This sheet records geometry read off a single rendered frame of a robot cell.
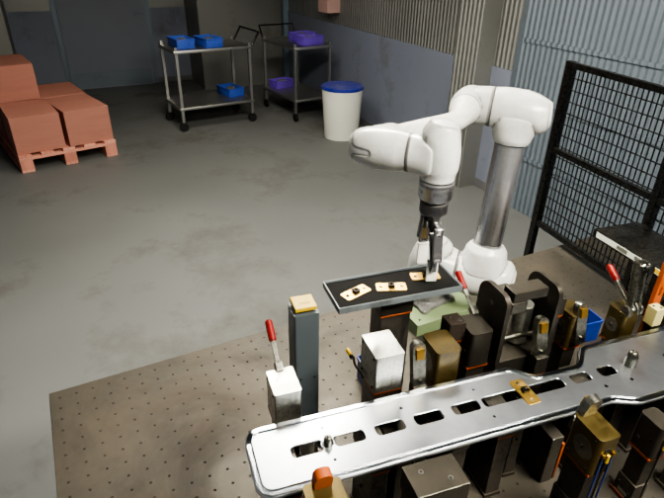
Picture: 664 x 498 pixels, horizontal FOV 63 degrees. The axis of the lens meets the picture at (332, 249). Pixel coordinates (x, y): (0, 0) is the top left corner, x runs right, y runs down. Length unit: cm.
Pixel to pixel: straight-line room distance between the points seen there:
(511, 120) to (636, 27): 237
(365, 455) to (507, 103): 117
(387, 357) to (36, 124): 506
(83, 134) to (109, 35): 337
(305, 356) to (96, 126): 489
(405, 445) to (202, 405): 77
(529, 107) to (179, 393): 146
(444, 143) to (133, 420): 123
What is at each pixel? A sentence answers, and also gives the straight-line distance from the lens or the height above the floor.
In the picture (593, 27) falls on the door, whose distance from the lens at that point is 436.
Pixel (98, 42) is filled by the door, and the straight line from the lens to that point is 923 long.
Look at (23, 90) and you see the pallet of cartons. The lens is 659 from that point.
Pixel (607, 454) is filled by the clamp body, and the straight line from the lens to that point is 144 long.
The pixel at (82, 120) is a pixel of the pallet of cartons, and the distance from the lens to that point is 607.
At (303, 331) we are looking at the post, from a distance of 146.
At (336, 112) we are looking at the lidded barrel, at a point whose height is 34.
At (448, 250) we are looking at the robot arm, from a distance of 205.
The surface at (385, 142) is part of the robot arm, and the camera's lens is 139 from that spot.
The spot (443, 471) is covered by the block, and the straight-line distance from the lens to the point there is 125.
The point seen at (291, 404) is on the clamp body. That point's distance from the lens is 136.
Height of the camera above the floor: 199
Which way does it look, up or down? 30 degrees down
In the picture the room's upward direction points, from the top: 1 degrees clockwise
